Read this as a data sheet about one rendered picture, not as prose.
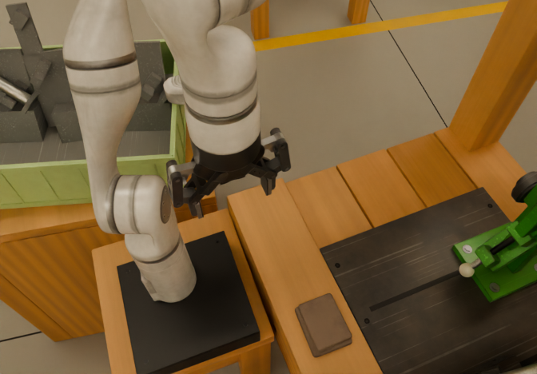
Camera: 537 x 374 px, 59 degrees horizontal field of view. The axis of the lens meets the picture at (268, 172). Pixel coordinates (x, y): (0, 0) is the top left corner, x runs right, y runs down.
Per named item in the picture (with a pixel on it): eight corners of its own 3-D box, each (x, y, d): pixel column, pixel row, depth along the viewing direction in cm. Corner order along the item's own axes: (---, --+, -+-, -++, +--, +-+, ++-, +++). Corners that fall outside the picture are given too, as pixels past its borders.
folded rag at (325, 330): (352, 344, 89) (355, 340, 87) (313, 360, 88) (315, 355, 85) (330, 296, 95) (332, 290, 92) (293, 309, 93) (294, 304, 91)
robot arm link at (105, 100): (79, 53, 68) (145, 51, 67) (113, 212, 80) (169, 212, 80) (49, 70, 59) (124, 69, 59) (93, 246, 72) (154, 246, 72)
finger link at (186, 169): (204, 149, 53) (206, 161, 55) (164, 161, 52) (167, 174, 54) (211, 165, 52) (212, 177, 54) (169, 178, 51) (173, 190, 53)
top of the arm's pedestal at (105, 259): (120, 399, 92) (114, 395, 89) (96, 256, 109) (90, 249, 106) (274, 341, 98) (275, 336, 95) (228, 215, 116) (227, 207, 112)
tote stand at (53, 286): (54, 342, 177) (-68, 247, 113) (59, 223, 207) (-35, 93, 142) (234, 305, 186) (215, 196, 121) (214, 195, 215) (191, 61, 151)
